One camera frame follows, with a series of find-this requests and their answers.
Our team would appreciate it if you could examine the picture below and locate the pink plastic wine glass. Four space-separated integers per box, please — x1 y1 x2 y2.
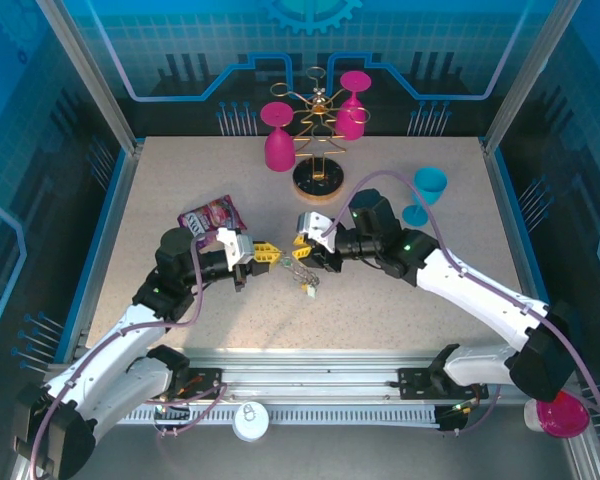
259 101 297 174
334 71 372 142

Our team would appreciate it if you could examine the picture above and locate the aluminium frame post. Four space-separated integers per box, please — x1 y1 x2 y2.
481 0 577 154
34 0 144 154

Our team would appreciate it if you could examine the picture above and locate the gold wire glass rack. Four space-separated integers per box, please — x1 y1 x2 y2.
269 66 370 204

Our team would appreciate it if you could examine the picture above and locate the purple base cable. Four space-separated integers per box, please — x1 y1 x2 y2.
144 382 230 439
437 374 504 437

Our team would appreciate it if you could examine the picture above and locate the purple snack packet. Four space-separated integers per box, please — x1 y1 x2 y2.
177 194 249 246

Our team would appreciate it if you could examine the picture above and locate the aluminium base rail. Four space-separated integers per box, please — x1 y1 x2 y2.
44 347 581 406

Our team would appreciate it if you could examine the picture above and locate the white slotted cable duct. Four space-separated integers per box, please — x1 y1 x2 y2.
122 402 439 426

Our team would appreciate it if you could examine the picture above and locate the white round cap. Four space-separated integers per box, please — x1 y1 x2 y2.
232 401 270 442

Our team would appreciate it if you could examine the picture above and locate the pink and white plastic cup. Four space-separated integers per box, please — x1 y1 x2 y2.
523 391 591 440

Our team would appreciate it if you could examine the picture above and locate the silver keyring with chain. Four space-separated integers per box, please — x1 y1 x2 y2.
279 257 322 300

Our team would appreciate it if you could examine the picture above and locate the blue plastic wine glass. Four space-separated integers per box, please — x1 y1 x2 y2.
402 167 449 227

